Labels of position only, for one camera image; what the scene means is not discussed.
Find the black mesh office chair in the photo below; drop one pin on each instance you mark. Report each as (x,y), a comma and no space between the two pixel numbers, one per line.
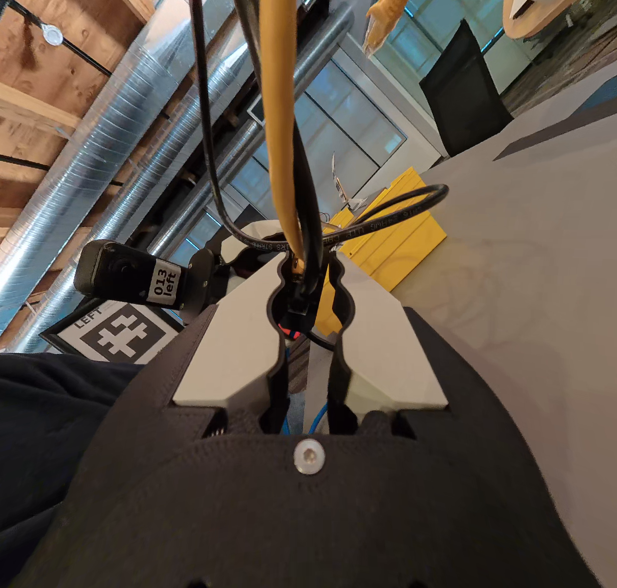
(462,96)

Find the person's left forearm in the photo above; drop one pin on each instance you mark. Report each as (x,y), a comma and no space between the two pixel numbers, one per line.
(48,429)

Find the round white ceiling sensor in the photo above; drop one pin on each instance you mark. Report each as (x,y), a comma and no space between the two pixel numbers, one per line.
(51,34)

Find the black network switch box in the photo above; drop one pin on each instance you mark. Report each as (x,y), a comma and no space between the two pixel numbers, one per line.
(296,320)

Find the wooden instruction board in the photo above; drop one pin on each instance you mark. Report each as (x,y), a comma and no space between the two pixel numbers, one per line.
(340,183)
(525,26)

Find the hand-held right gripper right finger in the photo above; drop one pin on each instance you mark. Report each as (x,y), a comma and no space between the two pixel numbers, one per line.
(390,356)

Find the silver ventilation duct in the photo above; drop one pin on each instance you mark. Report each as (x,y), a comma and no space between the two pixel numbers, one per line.
(183,173)
(96,163)

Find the yellow plastic bin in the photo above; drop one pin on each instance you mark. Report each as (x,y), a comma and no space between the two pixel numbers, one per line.
(400,241)

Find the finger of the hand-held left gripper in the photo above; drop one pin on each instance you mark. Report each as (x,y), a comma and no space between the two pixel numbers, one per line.
(230,249)

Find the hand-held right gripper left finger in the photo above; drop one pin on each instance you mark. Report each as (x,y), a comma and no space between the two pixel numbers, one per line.
(231,351)

